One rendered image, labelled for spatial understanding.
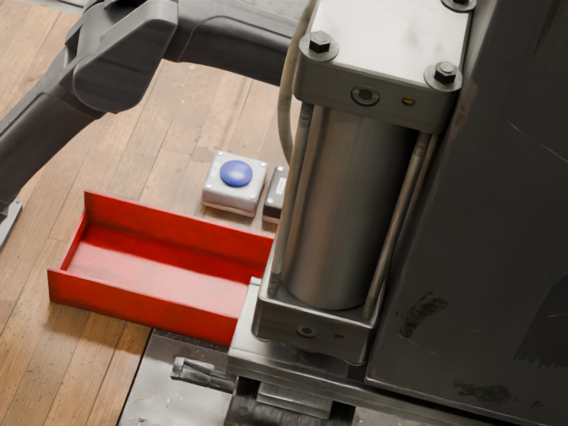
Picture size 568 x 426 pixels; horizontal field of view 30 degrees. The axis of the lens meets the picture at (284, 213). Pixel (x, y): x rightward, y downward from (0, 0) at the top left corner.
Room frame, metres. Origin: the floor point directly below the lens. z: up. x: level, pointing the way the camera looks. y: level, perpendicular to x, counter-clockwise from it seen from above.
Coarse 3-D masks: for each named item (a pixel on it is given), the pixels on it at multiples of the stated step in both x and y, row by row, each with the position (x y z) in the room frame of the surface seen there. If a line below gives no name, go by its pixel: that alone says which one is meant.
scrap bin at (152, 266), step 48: (96, 192) 0.75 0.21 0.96; (96, 240) 0.73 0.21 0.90; (144, 240) 0.74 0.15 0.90; (192, 240) 0.74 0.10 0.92; (240, 240) 0.73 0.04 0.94; (48, 288) 0.64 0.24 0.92; (96, 288) 0.63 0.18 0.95; (144, 288) 0.67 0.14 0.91; (192, 288) 0.68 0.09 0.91; (240, 288) 0.70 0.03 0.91; (192, 336) 0.62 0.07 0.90
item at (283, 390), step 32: (256, 288) 0.51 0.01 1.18; (256, 352) 0.44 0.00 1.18; (288, 352) 0.45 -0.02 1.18; (256, 384) 0.44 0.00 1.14; (288, 384) 0.43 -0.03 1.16; (320, 384) 0.43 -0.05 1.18; (352, 384) 0.43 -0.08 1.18; (256, 416) 0.41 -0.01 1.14; (288, 416) 0.42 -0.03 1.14; (320, 416) 0.42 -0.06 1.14; (352, 416) 0.43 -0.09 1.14; (416, 416) 0.42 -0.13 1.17; (448, 416) 0.42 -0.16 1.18; (480, 416) 0.42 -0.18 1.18
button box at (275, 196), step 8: (280, 168) 0.86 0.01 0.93; (288, 168) 0.87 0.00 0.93; (272, 176) 0.85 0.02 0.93; (280, 176) 0.85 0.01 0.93; (272, 184) 0.84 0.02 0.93; (280, 184) 0.84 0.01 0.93; (272, 192) 0.83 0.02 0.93; (280, 192) 0.83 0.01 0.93; (272, 200) 0.81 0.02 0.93; (280, 200) 0.81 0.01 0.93; (264, 208) 0.80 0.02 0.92; (272, 208) 0.80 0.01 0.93; (280, 208) 0.80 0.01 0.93; (264, 216) 0.81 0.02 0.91; (272, 216) 0.80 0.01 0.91; (280, 216) 0.80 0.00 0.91
